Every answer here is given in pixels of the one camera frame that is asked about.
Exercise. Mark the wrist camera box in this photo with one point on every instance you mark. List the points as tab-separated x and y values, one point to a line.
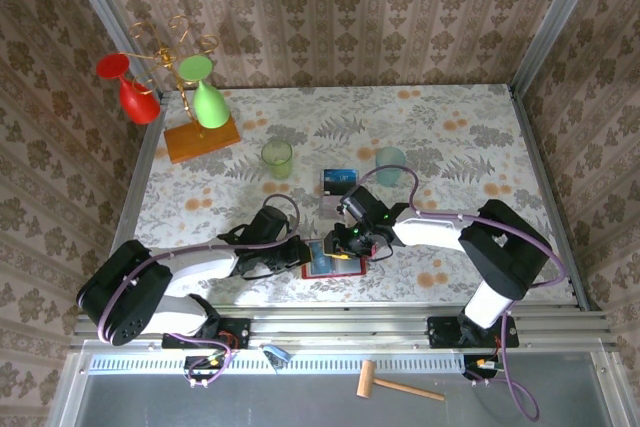
362	202
267	222

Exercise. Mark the clear acrylic card stand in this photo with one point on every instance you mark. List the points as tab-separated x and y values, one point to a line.
327	217

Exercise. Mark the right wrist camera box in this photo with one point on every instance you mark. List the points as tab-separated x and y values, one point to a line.
362	202

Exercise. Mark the blue white clip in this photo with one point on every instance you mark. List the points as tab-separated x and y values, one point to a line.
280	353

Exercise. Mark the aluminium table side rail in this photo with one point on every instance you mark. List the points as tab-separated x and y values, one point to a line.
144	157
535	157

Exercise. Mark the pink plastic card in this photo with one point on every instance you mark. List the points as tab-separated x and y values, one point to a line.
331	204

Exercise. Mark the light blue chip card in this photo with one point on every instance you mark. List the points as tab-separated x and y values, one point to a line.
317	257

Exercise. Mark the blue translucent plastic cup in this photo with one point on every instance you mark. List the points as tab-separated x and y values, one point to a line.
390	159

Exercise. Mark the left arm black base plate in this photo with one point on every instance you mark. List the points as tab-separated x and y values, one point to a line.
240	329

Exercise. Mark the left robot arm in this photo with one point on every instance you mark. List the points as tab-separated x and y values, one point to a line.
120	292

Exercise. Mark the green translucent plastic cup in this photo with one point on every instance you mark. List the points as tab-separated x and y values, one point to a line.
276	159

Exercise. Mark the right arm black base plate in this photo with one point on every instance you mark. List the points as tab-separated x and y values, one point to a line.
440	332

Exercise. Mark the aluminium corner post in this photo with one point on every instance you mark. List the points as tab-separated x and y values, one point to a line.
95	7
555	12

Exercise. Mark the orange wooden rack base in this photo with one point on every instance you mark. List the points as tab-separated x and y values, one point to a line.
200	144

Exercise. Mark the grey metal shelf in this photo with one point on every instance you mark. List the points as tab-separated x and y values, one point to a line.
250	402

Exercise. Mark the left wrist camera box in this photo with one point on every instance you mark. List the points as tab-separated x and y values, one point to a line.
267	222

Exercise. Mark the red plastic wine glass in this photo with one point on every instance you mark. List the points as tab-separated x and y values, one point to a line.
137	102

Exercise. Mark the red leather card holder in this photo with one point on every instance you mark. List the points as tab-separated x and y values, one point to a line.
345	272

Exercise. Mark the green plastic wine glass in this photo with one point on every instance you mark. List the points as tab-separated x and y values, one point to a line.
210	107

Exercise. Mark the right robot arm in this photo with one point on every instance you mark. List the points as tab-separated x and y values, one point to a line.
505	252

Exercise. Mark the aluminium table edge rail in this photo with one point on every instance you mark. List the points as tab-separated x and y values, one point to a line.
350	329

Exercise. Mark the wooden mallet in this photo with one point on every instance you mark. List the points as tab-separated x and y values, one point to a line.
367	379

